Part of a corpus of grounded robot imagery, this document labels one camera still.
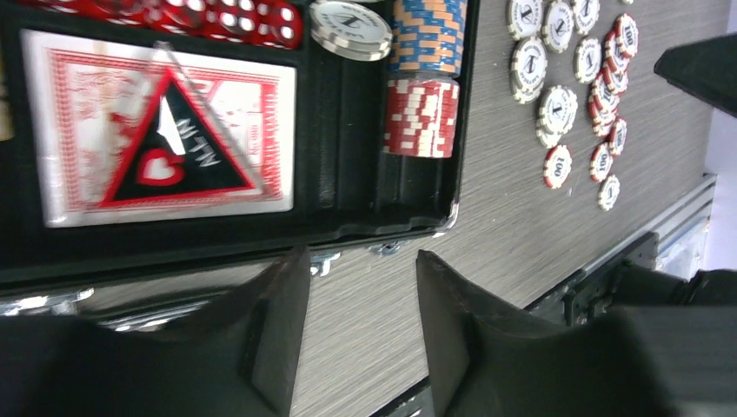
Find blue red chip stack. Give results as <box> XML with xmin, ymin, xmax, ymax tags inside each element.
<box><xmin>383</xmin><ymin>0</ymin><xmax>468</xmax><ymax>159</ymax></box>

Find clear all-in triangle button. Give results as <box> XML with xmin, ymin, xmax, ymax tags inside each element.
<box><xmin>100</xmin><ymin>41</ymin><xmax>274</xmax><ymax>208</ymax></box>

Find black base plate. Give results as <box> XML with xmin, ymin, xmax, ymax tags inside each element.
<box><xmin>375</xmin><ymin>232</ymin><xmax>684</xmax><ymax>416</ymax></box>

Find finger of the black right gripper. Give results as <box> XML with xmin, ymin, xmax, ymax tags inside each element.
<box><xmin>654</xmin><ymin>33</ymin><xmax>736</xmax><ymax>117</ymax></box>

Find black poker set case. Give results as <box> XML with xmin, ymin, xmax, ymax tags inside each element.
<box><xmin>1</xmin><ymin>1</ymin><xmax>479</xmax><ymax>294</ymax></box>

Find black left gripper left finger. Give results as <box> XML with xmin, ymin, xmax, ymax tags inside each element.
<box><xmin>1</xmin><ymin>247</ymin><xmax>310</xmax><ymax>416</ymax></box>

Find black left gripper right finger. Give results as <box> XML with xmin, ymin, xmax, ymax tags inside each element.
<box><xmin>416</xmin><ymin>251</ymin><xmax>736</xmax><ymax>416</ymax></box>

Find red playing card deck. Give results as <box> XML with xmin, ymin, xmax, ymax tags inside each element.
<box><xmin>20</xmin><ymin>30</ymin><xmax>297</xmax><ymax>228</ymax></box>

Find white poker chip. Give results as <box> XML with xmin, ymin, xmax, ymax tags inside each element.
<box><xmin>574</xmin><ymin>37</ymin><xmax>602</xmax><ymax>84</ymax></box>
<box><xmin>541</xmin><ymin>1</ymin><xmax>574</xmax><ymax>54</ymax></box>
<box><xmin>506</xmin><ymin>0</ymin><xmax>543</xmax><ymax>41</ymax></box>
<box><xmin>571</xmin><ymin>0</ymin><xmax>601</xmax><ymax>36</ymax></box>
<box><xmin>536</xmin><ymin>85</ymin><xmax>578</xmax><ymax>149</ymax></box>
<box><xmin>309</xmin><ymin>1</ymin><xmax>393</xmax><ymax>62</ymax></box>
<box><xmin>509</xmin><ymin>36</ymin><xmax>548</xmax><ymax>104</ymax></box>
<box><xmin>597</xmin><ymin>175</ymin><xmax>621</xmax><ymax>211</ymax></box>

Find red dice in case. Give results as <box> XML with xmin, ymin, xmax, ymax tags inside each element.
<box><xmin>19</xmin><ymin>0</ymin><xmax>303</xmax><ymax>50</ymax></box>

